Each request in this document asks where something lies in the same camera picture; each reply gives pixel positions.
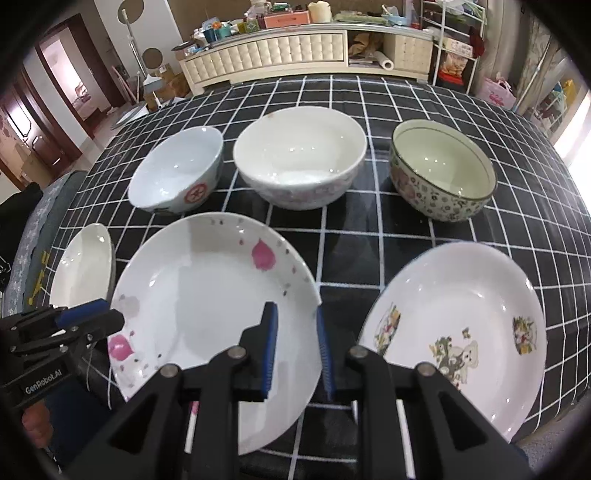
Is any light blue small bowl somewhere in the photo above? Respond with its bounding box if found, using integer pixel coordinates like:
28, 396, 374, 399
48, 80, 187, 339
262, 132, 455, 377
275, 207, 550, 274
128, 126, 223, 214

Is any bear pattern white plate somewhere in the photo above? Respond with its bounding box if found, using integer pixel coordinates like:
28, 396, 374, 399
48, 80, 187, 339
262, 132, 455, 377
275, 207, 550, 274
359, 242, 547, 441

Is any small white plate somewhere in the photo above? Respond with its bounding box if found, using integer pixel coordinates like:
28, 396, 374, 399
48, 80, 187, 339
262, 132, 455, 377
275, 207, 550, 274
49, 223, 115, 307

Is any pink gift bag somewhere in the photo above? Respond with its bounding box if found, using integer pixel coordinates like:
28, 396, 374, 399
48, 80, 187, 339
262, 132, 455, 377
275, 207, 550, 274
476, 72, 516, 110

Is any pink storage box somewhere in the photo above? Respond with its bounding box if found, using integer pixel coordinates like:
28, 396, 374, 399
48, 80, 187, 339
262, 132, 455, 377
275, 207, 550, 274
263, 10, 311, 29

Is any floral patterned green bowl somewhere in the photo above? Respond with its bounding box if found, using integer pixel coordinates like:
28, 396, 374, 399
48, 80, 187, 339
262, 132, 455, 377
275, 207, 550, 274
390, 120, 497, 223

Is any pink flower white plate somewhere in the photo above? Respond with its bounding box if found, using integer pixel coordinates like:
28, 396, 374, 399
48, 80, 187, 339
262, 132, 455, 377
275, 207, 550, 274
107, 212, 322, 455

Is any left hand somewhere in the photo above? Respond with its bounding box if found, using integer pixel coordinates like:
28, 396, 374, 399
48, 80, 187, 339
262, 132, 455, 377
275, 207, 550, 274
22, 400, 53, 449

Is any cream tufted tv cabinet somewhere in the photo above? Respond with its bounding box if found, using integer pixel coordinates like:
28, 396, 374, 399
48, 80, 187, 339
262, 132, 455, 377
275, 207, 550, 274
179, 22, 434, 95

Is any white paper roll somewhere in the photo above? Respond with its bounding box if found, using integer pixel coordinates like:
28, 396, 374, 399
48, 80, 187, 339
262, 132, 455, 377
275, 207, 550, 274
373, 51, 394, 71

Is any white metal shelf rack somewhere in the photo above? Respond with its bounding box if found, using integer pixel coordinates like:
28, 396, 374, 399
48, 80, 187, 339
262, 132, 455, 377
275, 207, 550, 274
420, 1, 488, 94

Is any large white bowl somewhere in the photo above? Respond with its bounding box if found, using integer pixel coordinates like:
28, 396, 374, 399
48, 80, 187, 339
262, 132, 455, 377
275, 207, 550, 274
233, 106, 368, 211

